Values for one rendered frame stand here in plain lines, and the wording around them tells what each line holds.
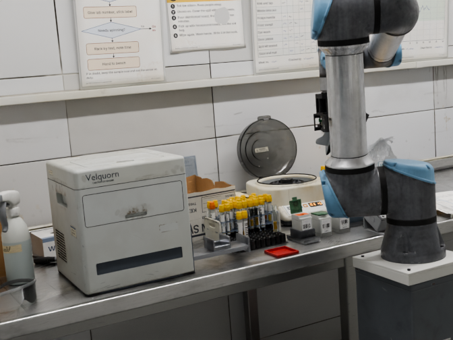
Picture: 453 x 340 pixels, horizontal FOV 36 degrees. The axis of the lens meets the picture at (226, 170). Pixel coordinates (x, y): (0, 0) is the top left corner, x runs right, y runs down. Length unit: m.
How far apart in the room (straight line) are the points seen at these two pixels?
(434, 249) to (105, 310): 0.77
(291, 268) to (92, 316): 0.54
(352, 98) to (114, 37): 0.97
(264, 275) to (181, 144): 0.74
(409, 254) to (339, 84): 0.42
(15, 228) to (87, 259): 0.25
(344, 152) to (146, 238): 0.51
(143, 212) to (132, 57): 0.77
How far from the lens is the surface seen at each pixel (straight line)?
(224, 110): 2.46
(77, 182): 1.61
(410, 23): 1.63
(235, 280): 1.77
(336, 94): 1.59
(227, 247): 1.80
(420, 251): 1.65
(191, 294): 1.72
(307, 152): 2.65
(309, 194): 2.23
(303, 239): 1.95
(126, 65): 2.31
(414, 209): 1.64
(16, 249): 1.82
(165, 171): 1.68
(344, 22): 1.55
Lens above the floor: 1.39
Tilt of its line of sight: 9 degrees down
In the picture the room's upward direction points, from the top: 4 degrees counter-clockwise
